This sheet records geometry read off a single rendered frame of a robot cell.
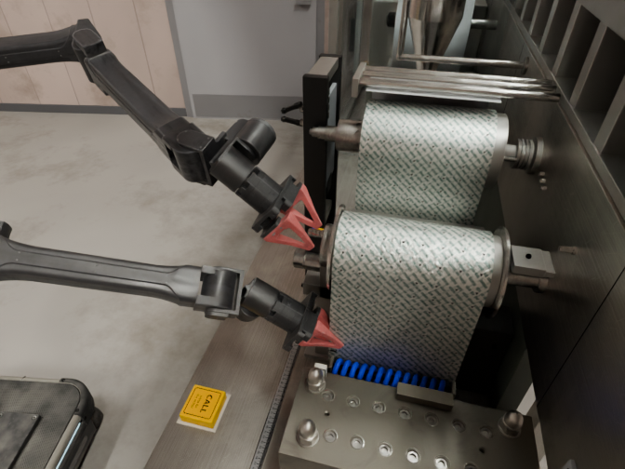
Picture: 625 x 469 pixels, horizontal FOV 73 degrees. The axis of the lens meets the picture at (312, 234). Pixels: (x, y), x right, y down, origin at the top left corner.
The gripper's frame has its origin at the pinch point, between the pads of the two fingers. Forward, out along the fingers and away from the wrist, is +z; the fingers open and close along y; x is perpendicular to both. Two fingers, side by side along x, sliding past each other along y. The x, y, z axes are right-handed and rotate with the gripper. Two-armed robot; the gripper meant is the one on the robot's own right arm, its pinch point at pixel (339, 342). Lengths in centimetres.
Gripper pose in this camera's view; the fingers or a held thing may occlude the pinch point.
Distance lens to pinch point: 81.4
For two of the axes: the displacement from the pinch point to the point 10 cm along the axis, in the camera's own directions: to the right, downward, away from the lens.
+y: -2.4, 6.1, -7.6
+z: 8.4, 5.2, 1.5
